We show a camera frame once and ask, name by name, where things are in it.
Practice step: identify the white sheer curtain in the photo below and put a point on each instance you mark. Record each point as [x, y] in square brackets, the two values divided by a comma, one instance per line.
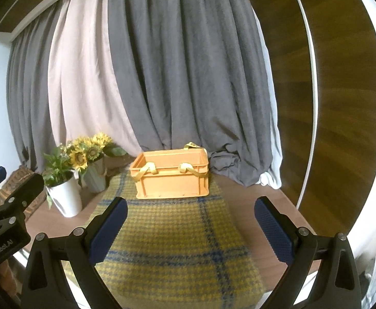
[273, 167]

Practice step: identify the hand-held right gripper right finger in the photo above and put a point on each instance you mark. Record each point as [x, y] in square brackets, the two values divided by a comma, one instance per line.
[273, 231]

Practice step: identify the yellow blue plaid mat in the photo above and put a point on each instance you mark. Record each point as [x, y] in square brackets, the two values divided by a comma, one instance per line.
[175, 247]

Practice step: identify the pale ribbed vase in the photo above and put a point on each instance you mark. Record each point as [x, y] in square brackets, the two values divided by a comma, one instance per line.
[96, 177]

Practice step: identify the narrow grey curtain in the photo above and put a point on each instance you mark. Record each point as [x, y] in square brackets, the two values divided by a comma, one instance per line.
[30, 96]

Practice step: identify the green leafy plant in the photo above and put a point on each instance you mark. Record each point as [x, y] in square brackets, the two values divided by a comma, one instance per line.
[57, 164]

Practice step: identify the pink curtain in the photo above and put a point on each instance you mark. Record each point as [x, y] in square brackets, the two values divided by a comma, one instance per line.
[85, 80]

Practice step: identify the wicker basket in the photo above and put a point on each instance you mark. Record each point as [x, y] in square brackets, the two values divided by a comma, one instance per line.
[15, 173]

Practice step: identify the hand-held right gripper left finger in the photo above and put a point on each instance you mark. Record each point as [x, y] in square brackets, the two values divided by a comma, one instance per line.
[109, 235]

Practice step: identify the sunflower bouquet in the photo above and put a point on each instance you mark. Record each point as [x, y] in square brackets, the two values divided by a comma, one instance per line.
[85, 153]

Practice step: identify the wide grey curtain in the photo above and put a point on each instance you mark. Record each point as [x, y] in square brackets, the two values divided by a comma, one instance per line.
[181, 70]

